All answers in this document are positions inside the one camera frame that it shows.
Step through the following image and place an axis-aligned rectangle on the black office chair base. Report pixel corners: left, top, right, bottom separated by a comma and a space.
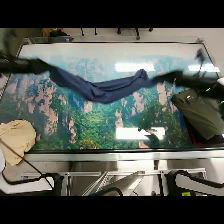
116, 27, 155, 41

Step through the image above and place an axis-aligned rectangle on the black cable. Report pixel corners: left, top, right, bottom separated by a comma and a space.
0, 137, 56, 191
95, 186, 125, 197

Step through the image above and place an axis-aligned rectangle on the blue T-shirt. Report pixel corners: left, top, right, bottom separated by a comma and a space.
45, 64, 158, 105

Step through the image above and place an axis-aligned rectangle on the silver frame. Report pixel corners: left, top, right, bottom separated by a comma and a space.
3, 148, 224, 197

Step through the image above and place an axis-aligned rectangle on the beige garment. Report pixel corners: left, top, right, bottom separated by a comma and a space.
0, 119, 37, 167

